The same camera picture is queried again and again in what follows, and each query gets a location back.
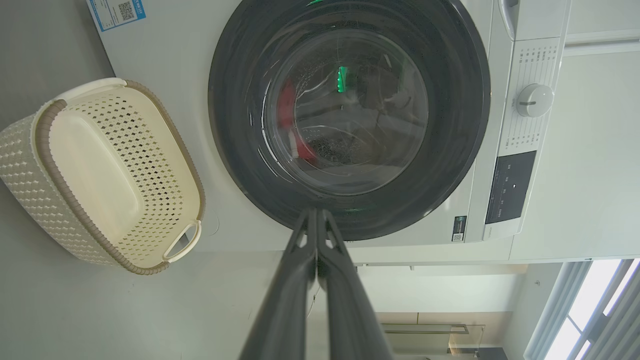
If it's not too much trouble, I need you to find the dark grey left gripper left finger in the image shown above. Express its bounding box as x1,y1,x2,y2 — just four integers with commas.
239,209,318,360

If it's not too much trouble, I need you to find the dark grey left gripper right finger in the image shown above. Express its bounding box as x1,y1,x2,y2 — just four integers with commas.
317,210,396,360

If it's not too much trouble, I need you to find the red towel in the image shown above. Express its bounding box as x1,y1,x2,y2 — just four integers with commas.
279,80,319,163

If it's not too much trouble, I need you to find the black washer display panel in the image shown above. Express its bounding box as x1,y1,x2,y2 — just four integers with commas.
485,150,537,225

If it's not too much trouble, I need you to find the cream perforated laundry basket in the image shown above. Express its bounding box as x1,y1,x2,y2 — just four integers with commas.
0,77,206,276

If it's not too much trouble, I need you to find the white washing machine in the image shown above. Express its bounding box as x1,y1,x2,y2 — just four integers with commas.
86,0,573,252

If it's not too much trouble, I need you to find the window with grey blinds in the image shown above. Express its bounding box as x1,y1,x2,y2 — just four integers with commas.
522,259,640,360

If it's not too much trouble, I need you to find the white round control knob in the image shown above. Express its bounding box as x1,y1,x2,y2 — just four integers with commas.
516,83,555,118

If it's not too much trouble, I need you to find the white partition panel on casters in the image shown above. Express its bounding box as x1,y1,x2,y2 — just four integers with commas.
510,0,640,262

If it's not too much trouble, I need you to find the blue energy label sticker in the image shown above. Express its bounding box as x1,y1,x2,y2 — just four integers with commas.
86,0,147,33

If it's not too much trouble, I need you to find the white detergent drawer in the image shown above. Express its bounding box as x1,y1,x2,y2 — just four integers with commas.
492,0,573,42

